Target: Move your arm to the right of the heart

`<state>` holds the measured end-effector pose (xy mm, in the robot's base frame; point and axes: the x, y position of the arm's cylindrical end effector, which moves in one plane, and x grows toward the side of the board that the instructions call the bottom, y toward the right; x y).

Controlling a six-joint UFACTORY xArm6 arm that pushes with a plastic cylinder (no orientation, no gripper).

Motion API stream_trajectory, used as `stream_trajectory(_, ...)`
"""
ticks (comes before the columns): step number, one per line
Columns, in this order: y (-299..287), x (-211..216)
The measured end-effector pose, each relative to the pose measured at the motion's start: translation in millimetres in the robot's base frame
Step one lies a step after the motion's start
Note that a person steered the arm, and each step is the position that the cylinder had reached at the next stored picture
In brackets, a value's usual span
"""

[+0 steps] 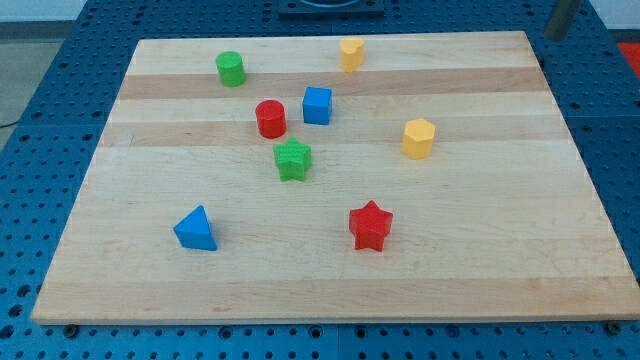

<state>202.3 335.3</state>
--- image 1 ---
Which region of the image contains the blue cube block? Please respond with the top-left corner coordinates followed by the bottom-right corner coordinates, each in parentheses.
top-left (302, 87), bottom-right (332, 125)

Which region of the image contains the blue triangle block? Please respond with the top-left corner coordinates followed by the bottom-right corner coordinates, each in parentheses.
top-left (173, 205), bottom-right (218, 251)

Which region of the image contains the yellow hexagon block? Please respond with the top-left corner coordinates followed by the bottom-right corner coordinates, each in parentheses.
top-left (401, 118), bottom-right (436, 160)

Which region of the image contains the light wooden board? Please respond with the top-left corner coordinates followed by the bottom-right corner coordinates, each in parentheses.
top-left (31, 31), bottom-right (639, 325)

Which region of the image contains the red cylinder block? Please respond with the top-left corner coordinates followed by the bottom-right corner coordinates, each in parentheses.
top-left (255, 100), bottom-right (287, 139)

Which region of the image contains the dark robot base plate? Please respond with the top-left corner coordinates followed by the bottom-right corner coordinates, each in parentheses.
top-left (274, 0), bottom-right (385, 17)

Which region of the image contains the green star block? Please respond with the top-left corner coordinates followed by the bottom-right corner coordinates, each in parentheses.
top-left (273, 137), bottom-right (312, 181)

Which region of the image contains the green cylinder block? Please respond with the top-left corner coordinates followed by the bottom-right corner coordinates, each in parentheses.
top-left (215, 51), bottom-right (246, 87)

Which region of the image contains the red object at edge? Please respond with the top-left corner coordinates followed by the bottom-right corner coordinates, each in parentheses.
top-left (617, 42), bottom-right (640, 78)

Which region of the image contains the red star block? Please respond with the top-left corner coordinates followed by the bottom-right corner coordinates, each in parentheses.
top-left (349, 200), bottom-right (393, 252)

